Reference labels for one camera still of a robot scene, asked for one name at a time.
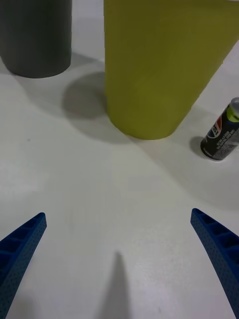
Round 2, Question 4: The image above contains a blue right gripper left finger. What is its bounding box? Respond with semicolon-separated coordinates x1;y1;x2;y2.
0;212;47;319

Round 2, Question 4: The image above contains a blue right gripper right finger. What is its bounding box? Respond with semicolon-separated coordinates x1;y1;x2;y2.
190;208;239;319

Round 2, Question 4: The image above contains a black drink can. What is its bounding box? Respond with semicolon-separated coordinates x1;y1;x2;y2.
200;97;239;161

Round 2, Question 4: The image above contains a yellow-green plastic bin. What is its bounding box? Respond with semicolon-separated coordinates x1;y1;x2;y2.
103;0;239;141

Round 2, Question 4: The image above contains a grey plastic bin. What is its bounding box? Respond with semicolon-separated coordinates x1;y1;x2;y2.
0;0;72;79

